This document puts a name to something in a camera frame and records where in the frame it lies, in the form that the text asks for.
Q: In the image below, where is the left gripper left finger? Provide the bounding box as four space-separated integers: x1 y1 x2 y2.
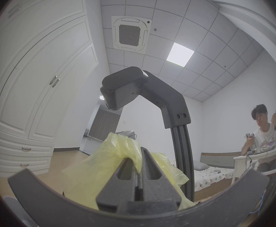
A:
95 157 141 211

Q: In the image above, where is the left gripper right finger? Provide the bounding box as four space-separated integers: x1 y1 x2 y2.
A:
140 147 182 210

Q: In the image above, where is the yellow plastic bag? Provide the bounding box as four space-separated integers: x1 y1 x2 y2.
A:
60 132 196 211

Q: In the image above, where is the pale grey pillow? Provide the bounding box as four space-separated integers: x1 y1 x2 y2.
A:
194 162 210 170

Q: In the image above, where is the bed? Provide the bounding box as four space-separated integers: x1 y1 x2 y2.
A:
194 151 242 193

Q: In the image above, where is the grey curtain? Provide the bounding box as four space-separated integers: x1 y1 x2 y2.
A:
88 108 120 142

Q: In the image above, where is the white table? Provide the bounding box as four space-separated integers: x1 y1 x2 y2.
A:
231 141 276 185

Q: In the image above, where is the person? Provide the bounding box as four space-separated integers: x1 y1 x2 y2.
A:
242 104 276 174

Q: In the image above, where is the white wardrobe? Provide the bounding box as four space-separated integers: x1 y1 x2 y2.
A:
0 0 100 179

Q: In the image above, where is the ceiling light panel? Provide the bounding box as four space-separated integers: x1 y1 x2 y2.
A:
166 42 195 68

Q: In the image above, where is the white ceiling air conditioner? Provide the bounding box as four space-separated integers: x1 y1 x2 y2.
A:
111 15 152 54

